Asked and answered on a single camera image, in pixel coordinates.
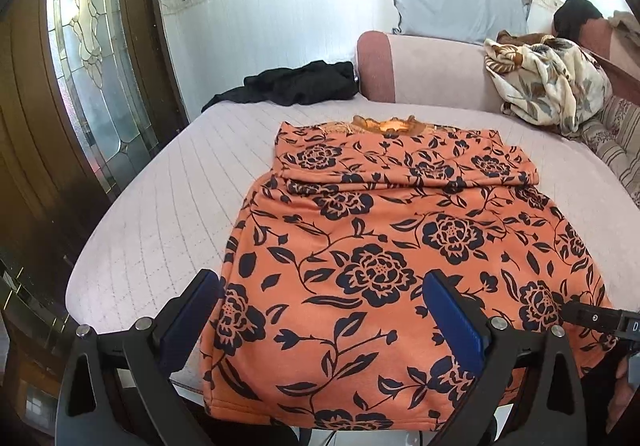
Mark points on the cream floral blanket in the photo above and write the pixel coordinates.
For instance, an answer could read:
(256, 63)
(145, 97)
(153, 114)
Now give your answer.
(555, 81)

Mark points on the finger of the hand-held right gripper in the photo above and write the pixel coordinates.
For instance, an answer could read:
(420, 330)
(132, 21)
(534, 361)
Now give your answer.
(590, 318)

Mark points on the black cloth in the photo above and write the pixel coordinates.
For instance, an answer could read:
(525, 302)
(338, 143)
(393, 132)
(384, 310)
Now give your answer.
(575, 16)

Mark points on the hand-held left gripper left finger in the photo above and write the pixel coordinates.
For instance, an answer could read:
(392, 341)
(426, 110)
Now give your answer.
(192, 321)

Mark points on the striped cushion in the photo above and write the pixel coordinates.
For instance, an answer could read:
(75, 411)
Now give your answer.
(617, 141)

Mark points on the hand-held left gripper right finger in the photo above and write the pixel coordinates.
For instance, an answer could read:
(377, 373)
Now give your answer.
(455, 321)

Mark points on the person's right hand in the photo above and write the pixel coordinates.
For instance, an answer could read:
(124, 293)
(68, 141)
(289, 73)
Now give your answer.
(625, 391)

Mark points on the wooden door with leaded glass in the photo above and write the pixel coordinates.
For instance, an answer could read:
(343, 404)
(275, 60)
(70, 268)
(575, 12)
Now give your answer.
(30, 126)

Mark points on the beige cloth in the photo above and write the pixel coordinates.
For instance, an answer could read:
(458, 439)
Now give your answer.
(627, 26)

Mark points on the black garment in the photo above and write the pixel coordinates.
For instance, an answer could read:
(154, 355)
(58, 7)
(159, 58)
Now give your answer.
(295, 84)

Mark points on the brown cloth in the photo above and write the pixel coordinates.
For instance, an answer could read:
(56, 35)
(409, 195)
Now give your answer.
(520, 37)

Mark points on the orange floral blouse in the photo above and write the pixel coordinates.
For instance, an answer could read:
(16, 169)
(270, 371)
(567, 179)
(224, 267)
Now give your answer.
(375, 226)

